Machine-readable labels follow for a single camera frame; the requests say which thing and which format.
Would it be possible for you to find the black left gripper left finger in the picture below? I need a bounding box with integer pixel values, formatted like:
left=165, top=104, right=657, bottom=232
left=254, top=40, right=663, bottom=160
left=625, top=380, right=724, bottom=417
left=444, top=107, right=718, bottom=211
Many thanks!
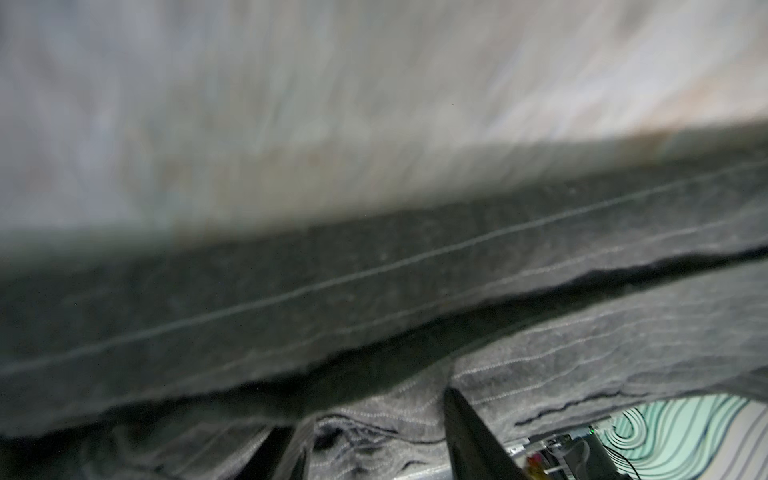
left=236, top=427, right=295, bottom=480

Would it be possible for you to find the dark grey pinstripe shirt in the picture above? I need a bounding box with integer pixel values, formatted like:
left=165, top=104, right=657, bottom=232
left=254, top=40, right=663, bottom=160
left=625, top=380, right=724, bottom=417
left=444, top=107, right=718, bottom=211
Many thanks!
left=1, top=120, right=767, bottom=479

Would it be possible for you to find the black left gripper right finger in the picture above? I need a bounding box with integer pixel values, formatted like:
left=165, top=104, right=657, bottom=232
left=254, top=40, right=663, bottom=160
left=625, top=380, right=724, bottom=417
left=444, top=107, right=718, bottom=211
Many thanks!
left=443, top=387, right=527, bottom=480

